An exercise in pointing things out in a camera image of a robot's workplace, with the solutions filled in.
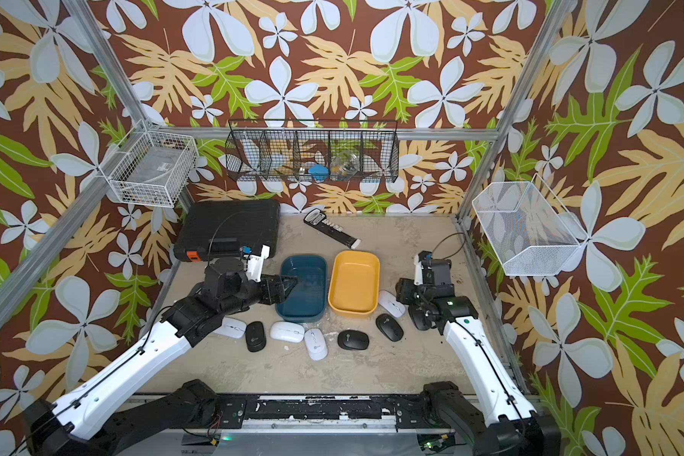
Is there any black mouse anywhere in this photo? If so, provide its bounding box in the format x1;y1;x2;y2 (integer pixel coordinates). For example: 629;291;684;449
337;330;370;351
245;321;267;353
375;313;404;342

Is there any black tool case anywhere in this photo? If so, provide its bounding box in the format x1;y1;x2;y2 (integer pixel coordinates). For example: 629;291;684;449
173;199;280;262

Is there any yellow plastic storage box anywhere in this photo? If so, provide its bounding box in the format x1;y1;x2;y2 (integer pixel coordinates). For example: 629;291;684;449
328;250;380;317

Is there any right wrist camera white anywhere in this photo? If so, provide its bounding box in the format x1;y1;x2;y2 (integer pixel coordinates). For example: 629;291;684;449
413;251;432;286

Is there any black wire basket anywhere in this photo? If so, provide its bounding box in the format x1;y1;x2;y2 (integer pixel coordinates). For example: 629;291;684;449
222;119;400;184

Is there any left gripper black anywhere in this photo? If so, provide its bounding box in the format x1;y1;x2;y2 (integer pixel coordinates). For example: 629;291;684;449
220;271;298;317

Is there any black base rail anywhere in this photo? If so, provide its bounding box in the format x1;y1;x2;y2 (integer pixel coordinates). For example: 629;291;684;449
205;393;448;431

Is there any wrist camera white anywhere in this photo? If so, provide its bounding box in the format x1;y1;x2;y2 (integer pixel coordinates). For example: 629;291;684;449
241;245;270;282
413;251;432;286

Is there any white mouse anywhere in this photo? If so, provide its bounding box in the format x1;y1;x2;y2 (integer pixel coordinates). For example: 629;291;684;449
213;317;247;339
378;290;406;319
304;328;328;361
270;321;306;343

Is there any white mesh basket right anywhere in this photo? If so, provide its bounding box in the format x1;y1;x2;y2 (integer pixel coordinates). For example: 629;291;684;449
472;175;587;277

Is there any white wire basket left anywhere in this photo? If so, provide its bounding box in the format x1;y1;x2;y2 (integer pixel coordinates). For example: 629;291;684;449
102;121;199;208

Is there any teal plastic storage box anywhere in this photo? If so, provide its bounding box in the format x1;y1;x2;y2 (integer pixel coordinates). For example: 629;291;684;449
275;255;327;323

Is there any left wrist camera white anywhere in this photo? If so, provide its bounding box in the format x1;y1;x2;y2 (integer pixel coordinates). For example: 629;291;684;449
241;245;270;282

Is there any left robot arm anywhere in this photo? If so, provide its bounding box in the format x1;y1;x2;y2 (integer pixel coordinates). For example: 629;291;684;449
16;256;298;455

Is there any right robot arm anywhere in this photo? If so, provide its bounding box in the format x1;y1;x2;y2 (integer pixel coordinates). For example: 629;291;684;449
395;251;562;455

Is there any blue lid in basket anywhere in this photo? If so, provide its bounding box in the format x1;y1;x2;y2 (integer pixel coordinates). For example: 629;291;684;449
307;165;330;182

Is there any black lint roller stick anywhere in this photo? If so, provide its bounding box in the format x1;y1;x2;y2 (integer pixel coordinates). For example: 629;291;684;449
303;208;361;250

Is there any clear glass jar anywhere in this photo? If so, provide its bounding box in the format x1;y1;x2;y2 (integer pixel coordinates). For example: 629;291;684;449
330;148;360;182

